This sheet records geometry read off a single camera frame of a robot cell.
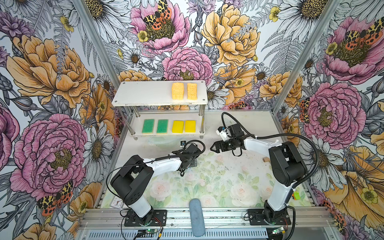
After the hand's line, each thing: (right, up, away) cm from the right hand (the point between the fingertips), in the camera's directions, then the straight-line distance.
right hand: (217, 151), depth 94 cm
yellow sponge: (-17, +15, +8) cm, 24 cm away
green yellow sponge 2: (-45, +15, +8) cm, 48 cm away
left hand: (-20, -7, -2) cm, 21 cm away
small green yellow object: (+39, -21, -14) cm, 47 cm away
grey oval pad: (-12, -29, -23) cm, 39 cm away
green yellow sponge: (-36, +14, +8) cm, 39 cm away
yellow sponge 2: (-25, +15, +9) cm, 30 cm away
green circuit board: (-34, -33, -23) cm, 52 cm away
